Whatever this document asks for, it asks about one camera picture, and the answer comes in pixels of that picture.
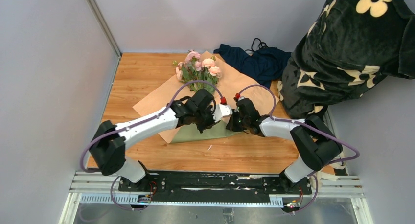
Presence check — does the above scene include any fake rose stem two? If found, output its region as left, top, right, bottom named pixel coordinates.
left=173, top=50, right=202, bottom=84

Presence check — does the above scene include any wrapping paper sheet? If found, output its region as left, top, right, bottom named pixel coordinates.
left=133, top=59, right=279, bottom=143

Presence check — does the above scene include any fake rose stem one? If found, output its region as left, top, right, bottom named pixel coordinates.
left=207, top=66, right=222, bottom=87

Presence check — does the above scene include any fake rose stem three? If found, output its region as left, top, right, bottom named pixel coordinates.
left=192, top=56, right=218, bottom=86

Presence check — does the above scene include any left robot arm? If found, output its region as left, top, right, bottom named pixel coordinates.
left=89, top=89, right=221, bottom=191

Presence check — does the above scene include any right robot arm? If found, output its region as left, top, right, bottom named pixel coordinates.
left=226, top=96, right=343, bottom=194

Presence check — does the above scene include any navy blue cloth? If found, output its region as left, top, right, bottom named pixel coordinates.
left=214, top=44, right=291, bottom=88

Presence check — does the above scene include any black floral plush blanket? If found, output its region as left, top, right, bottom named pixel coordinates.
left=278, top=0, right=415, bottom=119

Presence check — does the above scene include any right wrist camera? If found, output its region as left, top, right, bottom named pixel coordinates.
left=233, top=92, right=245, bottom=103

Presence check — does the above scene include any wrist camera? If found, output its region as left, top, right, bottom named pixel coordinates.
left=233, top=92, right=245, bottom=103
left=213, top=97, right=232, bottom=123

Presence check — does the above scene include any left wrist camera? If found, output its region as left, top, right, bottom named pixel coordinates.
left=213, top=97, right=232, bottom=123

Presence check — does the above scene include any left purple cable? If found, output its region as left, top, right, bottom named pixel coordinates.
left=79, top=80, right=226, bottom=212

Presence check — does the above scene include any purple cable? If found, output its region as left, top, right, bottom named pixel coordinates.
left=79, top=80, right=226, bottom=212
left=236, top=84, right=361, bottom=213

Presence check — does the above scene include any black cord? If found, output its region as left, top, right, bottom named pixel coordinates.
left=244, top=37, right=270, bottom=55

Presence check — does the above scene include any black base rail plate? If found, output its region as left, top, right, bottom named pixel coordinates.
left=116, top=170, right=312, bottom=203

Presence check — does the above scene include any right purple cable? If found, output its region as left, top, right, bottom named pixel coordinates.
left=236, top=84, right=361, bottom=213

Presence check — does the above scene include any aluminium frame post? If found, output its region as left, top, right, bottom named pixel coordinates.
left=86, top=0, right=122, bottom=60

